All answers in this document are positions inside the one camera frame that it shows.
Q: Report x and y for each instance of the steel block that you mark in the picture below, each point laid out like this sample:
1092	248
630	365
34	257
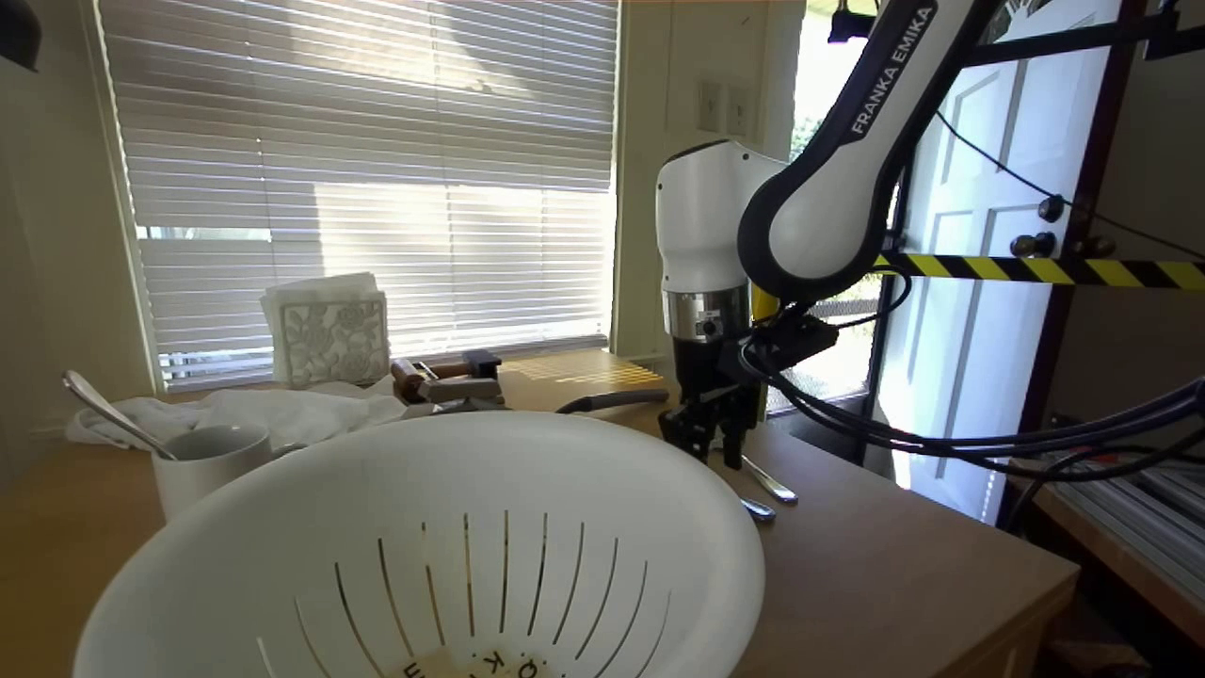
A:
465	395

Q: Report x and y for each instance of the white mug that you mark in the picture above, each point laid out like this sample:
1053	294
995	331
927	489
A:
208	474

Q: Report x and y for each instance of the silver table knife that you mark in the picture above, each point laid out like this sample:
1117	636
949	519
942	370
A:
759	511

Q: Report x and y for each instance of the white plastic colander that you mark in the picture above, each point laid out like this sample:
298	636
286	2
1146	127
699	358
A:
439	493

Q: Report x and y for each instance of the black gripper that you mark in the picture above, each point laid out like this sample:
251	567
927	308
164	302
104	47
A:
716	370

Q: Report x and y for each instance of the small black box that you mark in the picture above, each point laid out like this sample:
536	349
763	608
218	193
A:
483	365

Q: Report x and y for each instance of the metal spoon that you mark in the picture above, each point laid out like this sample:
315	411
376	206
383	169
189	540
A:
115	410

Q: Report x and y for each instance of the white glazed entry door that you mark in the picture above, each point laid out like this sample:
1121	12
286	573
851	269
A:
990	353

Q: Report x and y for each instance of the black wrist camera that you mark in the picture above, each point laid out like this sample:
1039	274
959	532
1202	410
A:
797	339

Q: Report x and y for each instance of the light switch plate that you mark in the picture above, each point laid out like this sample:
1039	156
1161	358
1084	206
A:
725	107

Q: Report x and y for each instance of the silver fork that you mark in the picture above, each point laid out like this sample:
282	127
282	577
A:
772	485

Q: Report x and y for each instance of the yellow black hazard bar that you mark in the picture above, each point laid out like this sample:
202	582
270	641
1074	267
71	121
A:
1106	274

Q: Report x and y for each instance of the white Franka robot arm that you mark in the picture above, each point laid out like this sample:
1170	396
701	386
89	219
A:
813	214

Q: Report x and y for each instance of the black metal frame post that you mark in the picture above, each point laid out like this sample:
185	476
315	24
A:
1092	152

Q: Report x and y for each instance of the white crumpled cloth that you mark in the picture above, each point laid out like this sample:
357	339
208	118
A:
286	410

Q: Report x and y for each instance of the large slatted window blind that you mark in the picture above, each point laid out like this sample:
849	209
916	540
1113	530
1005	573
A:
361	152

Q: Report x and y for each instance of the wooden side shelf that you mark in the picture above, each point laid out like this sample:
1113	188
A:
1117	553

